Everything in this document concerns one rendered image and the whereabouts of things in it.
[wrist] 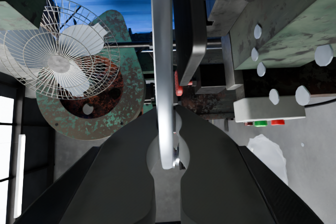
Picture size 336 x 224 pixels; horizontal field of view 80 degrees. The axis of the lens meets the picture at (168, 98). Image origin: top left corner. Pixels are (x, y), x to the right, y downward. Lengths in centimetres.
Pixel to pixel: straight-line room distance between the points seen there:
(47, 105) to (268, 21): 162
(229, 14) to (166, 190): 680
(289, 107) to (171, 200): 676
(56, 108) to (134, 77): 62
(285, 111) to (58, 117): 152
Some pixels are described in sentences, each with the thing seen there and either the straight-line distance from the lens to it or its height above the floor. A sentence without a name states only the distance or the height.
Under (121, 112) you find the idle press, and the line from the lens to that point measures 157.
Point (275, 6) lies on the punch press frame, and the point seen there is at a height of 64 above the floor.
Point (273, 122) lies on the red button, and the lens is 52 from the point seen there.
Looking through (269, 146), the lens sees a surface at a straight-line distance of 150.
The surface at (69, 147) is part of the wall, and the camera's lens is 745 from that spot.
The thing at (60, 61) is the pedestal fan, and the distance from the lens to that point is 113.
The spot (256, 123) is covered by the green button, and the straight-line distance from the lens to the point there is 50.
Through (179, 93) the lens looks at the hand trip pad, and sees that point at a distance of 54.
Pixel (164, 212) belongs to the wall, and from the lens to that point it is 726.
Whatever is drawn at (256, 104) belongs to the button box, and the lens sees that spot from 47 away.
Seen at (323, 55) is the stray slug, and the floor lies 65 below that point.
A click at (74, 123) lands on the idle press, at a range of 167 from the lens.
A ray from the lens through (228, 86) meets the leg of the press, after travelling 50.
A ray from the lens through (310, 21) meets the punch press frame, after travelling 32.
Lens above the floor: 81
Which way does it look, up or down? 2 degrees down
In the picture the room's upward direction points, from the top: 93 degrees counter-clockwise
